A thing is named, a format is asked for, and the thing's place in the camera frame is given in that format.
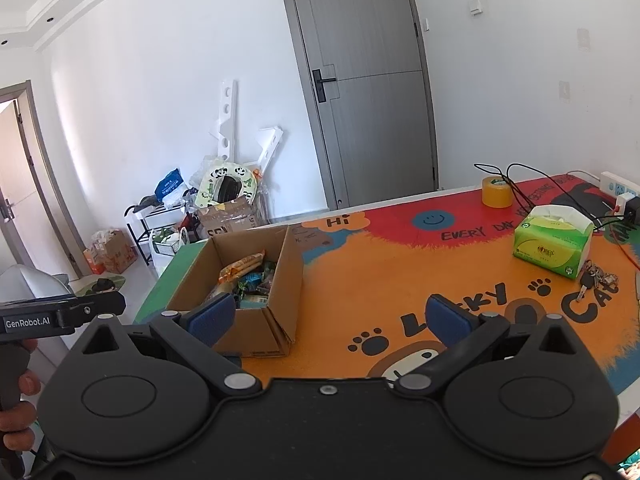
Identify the light grey seat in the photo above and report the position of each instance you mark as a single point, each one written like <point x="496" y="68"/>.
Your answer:
<point x="30" y="285"/>

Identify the orange biscuit packet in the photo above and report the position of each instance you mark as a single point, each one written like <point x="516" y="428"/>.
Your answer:
<point x="242" y="266"/>

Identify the brown cardboard box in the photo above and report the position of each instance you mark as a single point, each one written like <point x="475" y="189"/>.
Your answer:
<point x="230" y="220"/>

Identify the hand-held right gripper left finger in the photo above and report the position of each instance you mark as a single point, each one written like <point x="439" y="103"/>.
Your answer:
<point x="212" y="317"/>

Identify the black shoe rack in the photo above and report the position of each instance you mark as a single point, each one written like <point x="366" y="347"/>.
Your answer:
<point x="135" y="230"/>

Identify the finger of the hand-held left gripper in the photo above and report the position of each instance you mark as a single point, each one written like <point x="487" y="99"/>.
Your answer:
<point x="95" y="307"/>

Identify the grey door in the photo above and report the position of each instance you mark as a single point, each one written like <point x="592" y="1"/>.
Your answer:
<point x="375" y="110"/>

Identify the blue snack packet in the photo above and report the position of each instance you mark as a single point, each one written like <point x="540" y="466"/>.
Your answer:
<point x="250" y="281"/>

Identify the white power strip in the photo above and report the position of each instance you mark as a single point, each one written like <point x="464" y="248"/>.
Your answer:
<point x="620" y="185"/>

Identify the open brown door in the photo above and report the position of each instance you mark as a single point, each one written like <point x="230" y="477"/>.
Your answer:
<point x="20" y="170"/>

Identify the phone with lit screen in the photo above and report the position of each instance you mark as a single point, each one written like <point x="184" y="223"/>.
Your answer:
<point x="631" y="472"/>

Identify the white wall switch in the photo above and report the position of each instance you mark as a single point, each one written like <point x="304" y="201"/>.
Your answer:
<point x="476" y="4"/>

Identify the blue plastic bag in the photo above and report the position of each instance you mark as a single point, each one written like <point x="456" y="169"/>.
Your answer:
<point x="170" y="185"/>

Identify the colourful printed table mat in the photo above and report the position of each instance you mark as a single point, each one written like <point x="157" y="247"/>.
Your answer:
<point x="375" y="280"/>

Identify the white red plug adapter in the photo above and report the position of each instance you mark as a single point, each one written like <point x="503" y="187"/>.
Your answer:
<point x="622" y="202"/>

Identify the tall white foam piece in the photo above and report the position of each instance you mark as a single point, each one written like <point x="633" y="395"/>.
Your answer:
<point x="227" y="115"/>

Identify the orange printed cardboard box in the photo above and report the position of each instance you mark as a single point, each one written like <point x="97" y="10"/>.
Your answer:
<point x="115" y="255"/>

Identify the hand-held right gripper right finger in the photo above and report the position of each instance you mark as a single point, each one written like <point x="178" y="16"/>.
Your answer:
<point x="447" y="320"/>

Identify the short white foam piece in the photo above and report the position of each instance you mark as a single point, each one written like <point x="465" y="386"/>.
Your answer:
<point x="267" y="142"/>

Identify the bunch of keys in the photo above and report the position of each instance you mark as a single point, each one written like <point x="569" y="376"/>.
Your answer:
<point x="592" y="277"/>

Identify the person's left hand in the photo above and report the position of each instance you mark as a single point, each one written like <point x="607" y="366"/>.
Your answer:
<point x="20" y="417"/>

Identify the green tissue pack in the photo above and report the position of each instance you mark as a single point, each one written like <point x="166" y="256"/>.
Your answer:
<point x="547" y="245"/>

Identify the black charger plug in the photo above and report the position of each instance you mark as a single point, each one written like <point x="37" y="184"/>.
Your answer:
<point x="634" y="212"/>

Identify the panda print toilet seat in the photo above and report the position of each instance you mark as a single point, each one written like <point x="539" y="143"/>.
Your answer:
<point x="207" y="190"/>

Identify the yellow tape roll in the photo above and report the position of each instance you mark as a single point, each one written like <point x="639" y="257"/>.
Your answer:
<point x="497" y="192"/>

